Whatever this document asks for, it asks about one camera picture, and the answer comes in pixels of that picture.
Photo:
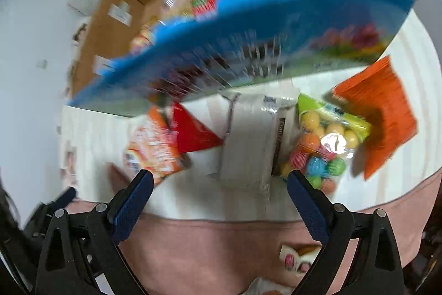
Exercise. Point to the large blue snack bag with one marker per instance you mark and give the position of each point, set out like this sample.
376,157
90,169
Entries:
241,39

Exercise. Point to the small white pink wrapper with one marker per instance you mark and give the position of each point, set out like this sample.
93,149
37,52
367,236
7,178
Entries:
297,258

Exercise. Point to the red green snack packet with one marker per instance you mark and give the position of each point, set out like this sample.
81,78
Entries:
210,1

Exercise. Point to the white clear-wrapped packet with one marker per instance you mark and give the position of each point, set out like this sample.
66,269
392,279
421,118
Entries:
247,146

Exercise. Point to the pink blanket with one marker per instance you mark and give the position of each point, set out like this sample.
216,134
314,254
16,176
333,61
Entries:
207,246

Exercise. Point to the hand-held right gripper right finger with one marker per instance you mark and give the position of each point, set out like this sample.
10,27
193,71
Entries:
309,208

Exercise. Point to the colourful candy ball bag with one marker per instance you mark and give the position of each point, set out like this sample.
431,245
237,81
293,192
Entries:
319,146

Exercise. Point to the white striped blanket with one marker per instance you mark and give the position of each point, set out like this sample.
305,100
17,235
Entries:
207,200

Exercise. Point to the orange panda print bag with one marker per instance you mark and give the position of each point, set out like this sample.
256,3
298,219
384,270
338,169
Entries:
152,150

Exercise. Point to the plain orange snack packet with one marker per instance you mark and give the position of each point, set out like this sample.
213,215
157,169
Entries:
383,108

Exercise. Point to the cardboard box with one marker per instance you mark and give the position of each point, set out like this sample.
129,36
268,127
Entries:
103,29

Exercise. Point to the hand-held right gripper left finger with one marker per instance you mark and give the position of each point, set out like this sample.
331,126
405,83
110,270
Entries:
133,208

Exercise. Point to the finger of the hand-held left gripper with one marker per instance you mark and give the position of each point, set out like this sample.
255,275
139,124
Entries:
67,195

